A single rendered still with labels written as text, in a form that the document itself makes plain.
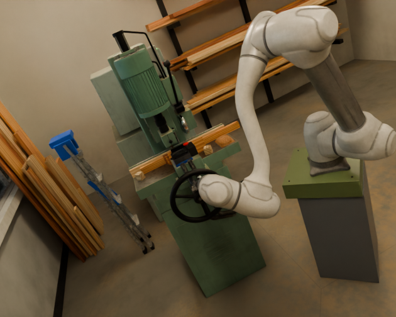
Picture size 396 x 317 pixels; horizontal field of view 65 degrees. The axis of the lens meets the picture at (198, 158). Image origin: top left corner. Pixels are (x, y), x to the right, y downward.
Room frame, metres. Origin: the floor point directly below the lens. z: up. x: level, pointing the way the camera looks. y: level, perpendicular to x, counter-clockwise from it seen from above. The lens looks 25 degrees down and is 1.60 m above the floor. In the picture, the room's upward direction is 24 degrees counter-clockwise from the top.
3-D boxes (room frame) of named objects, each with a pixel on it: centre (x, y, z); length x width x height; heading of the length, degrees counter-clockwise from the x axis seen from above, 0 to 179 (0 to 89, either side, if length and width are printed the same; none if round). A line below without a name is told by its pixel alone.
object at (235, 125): (1.64, 0.01, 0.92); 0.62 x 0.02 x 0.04; 96
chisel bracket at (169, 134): (1.65, 0.11, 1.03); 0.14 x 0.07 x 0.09; 6
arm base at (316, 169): (1.31, -0.59, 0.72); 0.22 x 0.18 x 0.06; 156
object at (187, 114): (1.83, -0.03, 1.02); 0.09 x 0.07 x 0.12; 96
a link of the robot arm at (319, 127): (1.28, -0.59, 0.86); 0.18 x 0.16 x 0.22; 29
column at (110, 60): (1.92, 0.14, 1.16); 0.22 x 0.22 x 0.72; 6
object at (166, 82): (1.86, -0.02, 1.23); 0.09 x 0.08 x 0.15; 6
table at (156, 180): (1.53, 0.07, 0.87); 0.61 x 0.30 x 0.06; 96
